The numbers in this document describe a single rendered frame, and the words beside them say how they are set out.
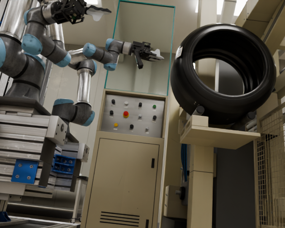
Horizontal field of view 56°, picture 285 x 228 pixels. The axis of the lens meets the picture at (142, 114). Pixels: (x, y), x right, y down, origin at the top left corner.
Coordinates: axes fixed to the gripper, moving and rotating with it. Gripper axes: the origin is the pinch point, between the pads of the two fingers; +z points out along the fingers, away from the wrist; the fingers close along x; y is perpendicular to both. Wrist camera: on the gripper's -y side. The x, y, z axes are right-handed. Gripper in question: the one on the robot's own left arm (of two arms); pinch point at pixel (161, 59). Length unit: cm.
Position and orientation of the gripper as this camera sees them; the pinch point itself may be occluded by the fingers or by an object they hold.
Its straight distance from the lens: 168.2
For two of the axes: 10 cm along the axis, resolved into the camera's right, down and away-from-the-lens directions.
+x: -0.4, 3.2, 9.5
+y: 2.3, -9.2, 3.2
